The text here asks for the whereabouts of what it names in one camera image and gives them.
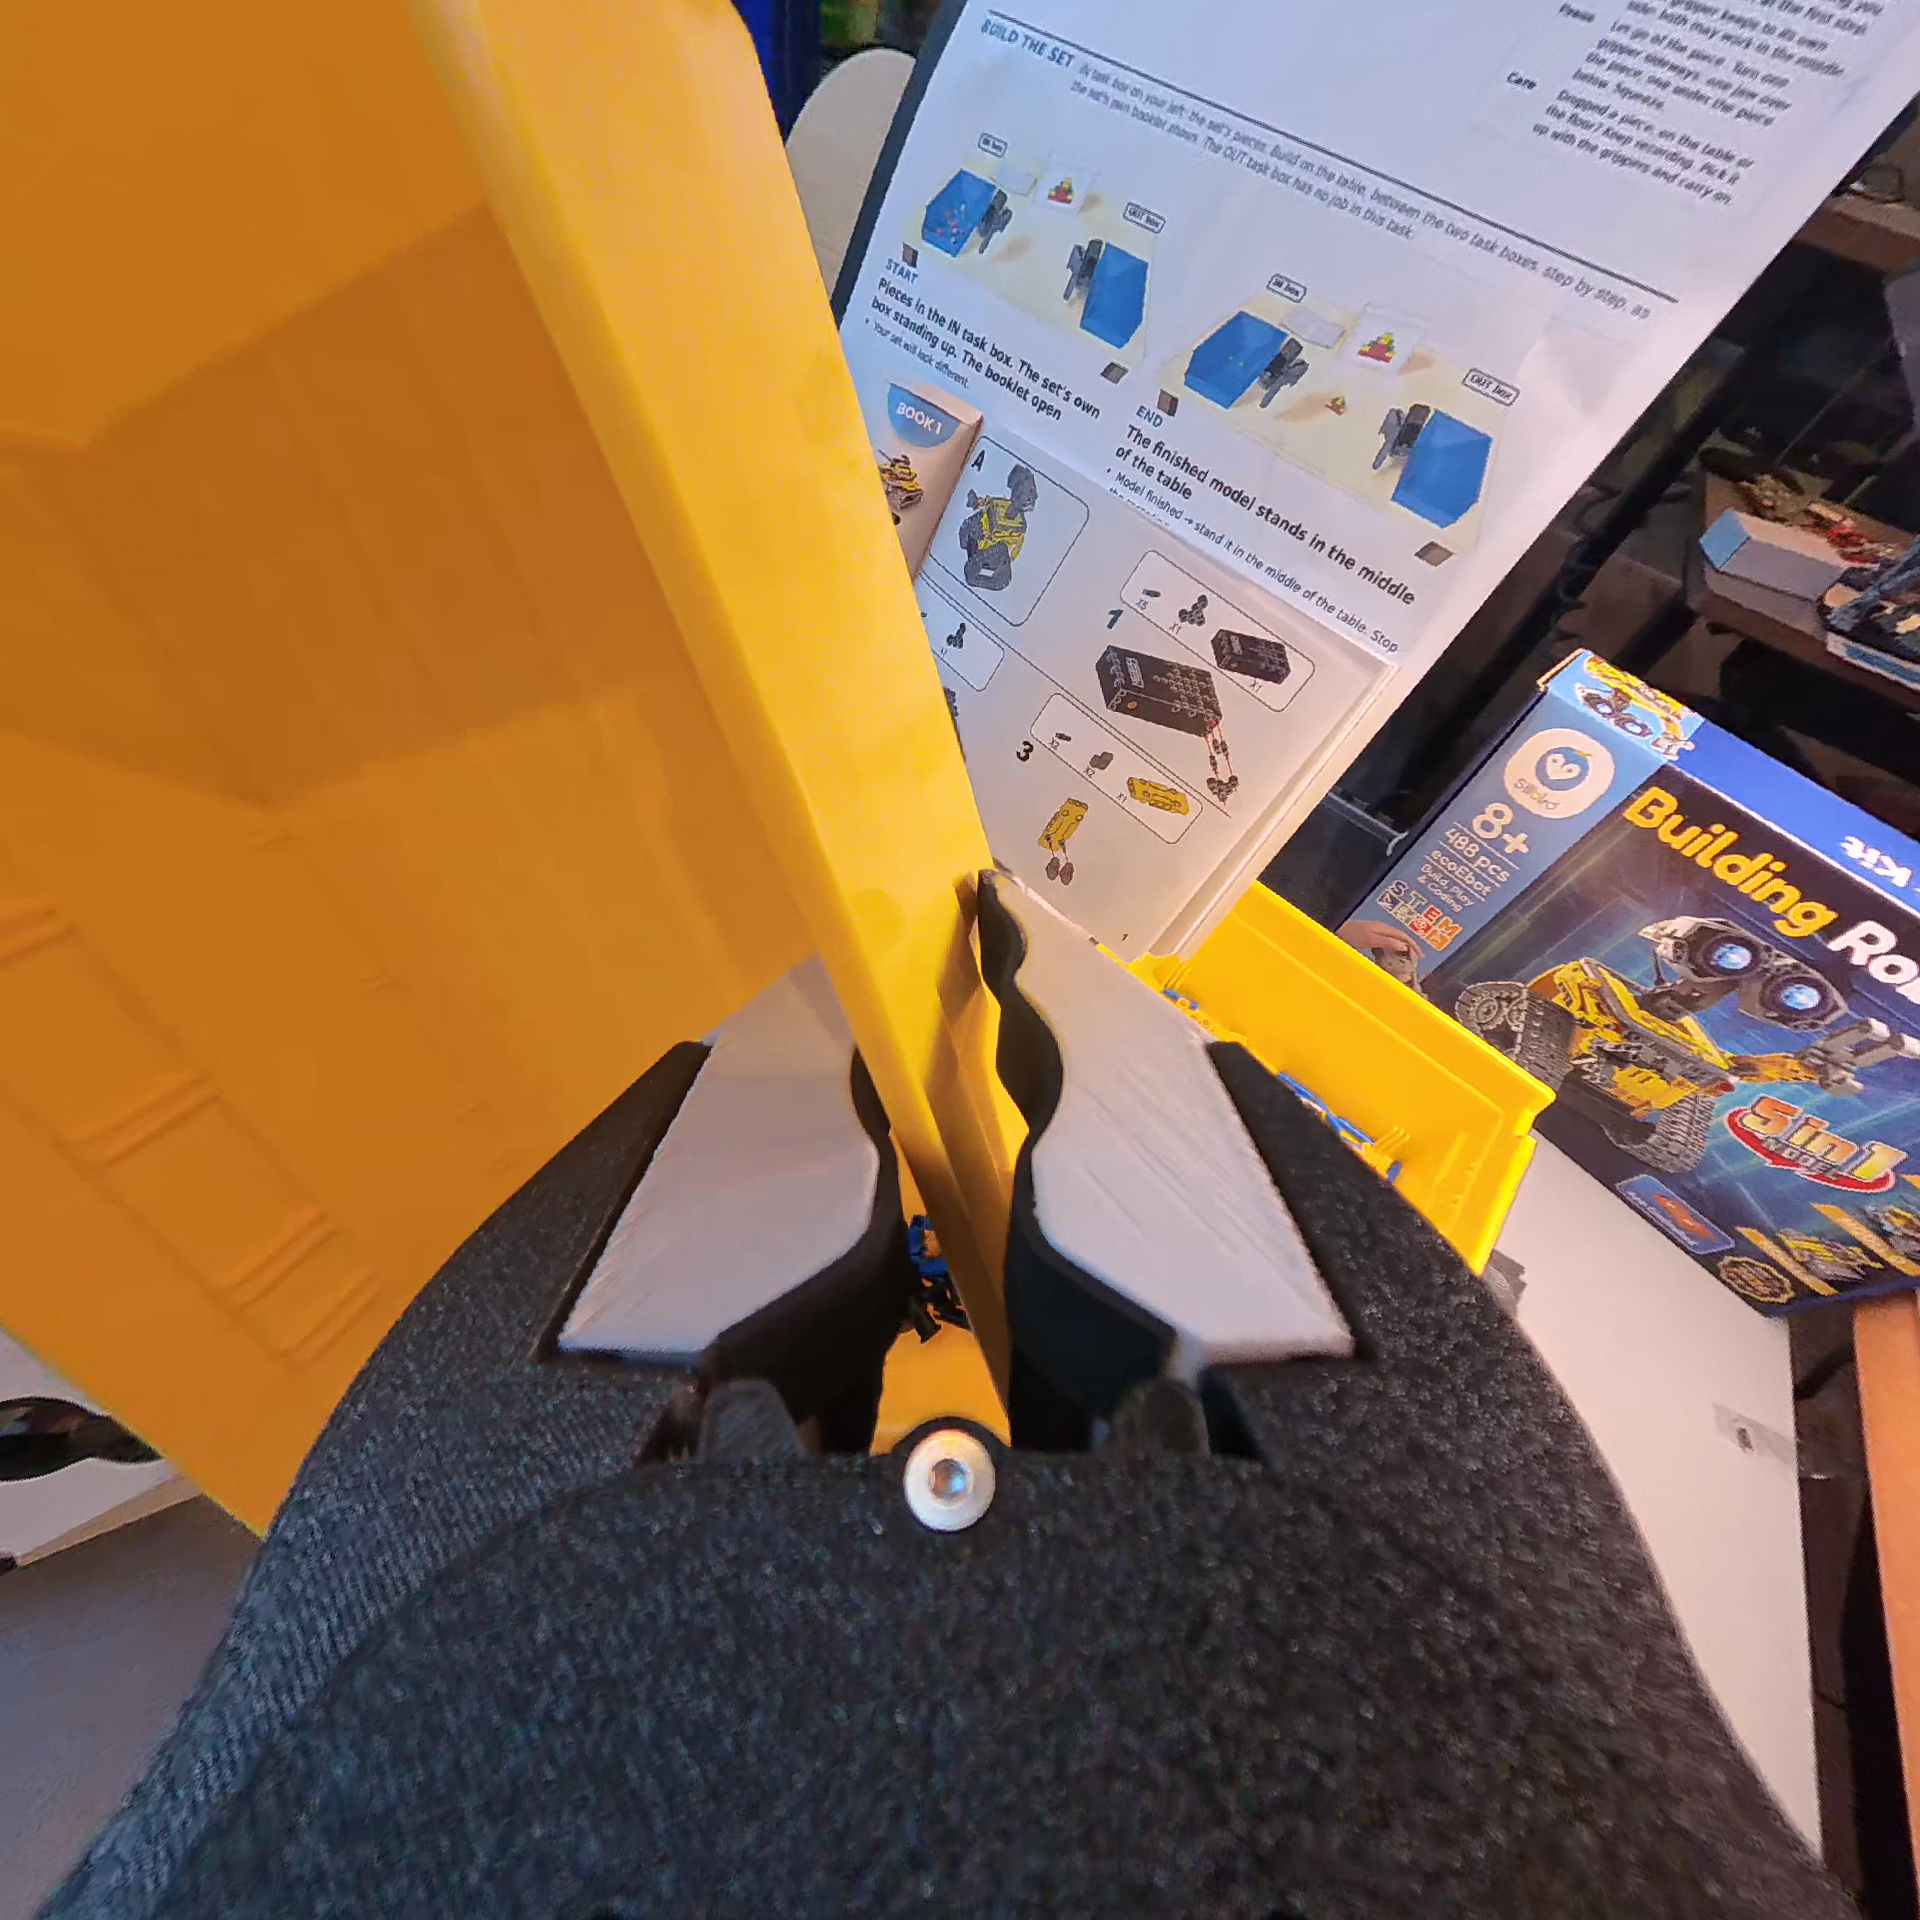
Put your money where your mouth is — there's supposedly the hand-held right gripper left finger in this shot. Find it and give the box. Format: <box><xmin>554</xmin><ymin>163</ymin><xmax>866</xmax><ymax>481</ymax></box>
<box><xmin>557</xmin><ymin>960</ymin><xmax>915</xmax><ymax>1451</ymax></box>

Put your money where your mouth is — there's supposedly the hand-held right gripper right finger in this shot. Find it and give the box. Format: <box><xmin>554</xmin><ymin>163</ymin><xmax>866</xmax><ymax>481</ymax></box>
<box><xmin>977</xmin><ymin>872</ymin><xmax>1356</xmax><ymax>1450</ymax></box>

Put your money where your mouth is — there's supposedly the pile of yellow blue parts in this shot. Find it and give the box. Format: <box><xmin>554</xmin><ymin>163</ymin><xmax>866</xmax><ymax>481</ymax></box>
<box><xmin>1154</xmin><ymin>984</ymin><xmax>1404</xmax><ymax>1187</ymax></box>

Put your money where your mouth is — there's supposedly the yellow plastic bin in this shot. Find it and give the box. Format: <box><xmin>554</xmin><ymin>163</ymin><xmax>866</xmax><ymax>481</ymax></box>
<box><xmin>0</xmin><ymin>0</ymin><xmax>1021</xmax><ymax>1532</ymax></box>
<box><xmin>1117</xmin><ymin>878</ymin><xmax>1555</xmax><ymax>1279</ymax></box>

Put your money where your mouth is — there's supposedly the pile of small mixed pieces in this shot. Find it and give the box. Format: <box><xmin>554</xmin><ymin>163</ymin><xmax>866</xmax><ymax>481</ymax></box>
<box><xmin>896</xmin><ymin>1208</ymin><xmax>969</xmax><ymax>1344</ymax></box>

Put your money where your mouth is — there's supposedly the blue robot kit box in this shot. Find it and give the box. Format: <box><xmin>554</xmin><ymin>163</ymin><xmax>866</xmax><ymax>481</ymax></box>
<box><xmin>1341</xmin><ymin>648</ymin><xmax>1920</xmax><ymax>1319</ymax></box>

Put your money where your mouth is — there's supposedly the small pale blue box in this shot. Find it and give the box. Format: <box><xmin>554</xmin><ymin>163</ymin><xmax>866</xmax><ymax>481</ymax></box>
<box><xmin>1699</xmin><ymin>507</ymin><xmax>1864</xmax><ymax>601</ymax></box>

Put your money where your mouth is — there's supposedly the large printed instruction sheet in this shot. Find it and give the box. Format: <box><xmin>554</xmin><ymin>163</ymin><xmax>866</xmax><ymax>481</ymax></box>
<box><xmin>833</xmin><ymin>0</ymin><xmax>1920</xmax><ymax>706</ymax></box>

